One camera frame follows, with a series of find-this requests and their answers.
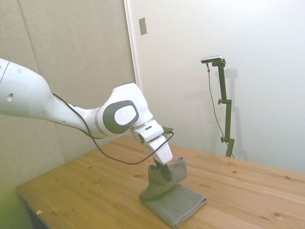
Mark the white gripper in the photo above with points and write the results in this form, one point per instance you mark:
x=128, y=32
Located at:
x=162, y=151

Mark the grey towel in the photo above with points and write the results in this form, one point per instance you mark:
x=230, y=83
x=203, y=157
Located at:
x=174, y=202

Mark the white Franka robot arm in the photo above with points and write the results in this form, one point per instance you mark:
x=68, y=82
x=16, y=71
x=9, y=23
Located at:
x=23, y=95

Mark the yellow tape scrap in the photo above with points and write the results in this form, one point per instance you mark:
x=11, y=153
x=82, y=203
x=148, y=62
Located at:
x=39, y=211

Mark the green blurry foreground object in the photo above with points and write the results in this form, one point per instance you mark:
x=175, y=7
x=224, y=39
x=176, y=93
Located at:
x=12, y=212

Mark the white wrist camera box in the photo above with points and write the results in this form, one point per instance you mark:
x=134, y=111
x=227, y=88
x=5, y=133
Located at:
x=149, y=132

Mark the dark green camera stand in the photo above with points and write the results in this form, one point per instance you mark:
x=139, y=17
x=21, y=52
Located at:
x=226, y=114

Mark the silver camera on stand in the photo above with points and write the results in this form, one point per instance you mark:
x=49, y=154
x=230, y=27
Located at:
x=212, y=58

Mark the white door frame trim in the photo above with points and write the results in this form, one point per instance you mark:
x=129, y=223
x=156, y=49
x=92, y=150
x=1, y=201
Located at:
x=132, y=47

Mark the grey wall switch plate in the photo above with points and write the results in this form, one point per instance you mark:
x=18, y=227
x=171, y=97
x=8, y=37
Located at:
x=143, y=26

